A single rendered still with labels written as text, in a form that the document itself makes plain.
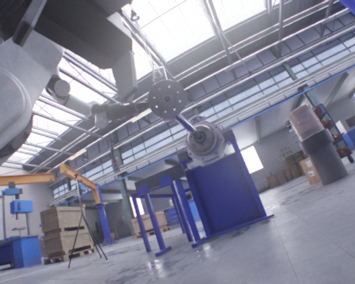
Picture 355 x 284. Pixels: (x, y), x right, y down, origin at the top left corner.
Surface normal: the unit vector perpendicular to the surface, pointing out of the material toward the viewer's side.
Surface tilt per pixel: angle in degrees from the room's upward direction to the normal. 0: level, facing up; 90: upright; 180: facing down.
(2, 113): 90
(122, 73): 85
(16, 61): 90
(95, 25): 174
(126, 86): 85
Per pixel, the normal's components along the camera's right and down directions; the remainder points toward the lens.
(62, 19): 0.29, 0.83
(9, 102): 0.86, -0.42
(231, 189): -0.40, -0.25
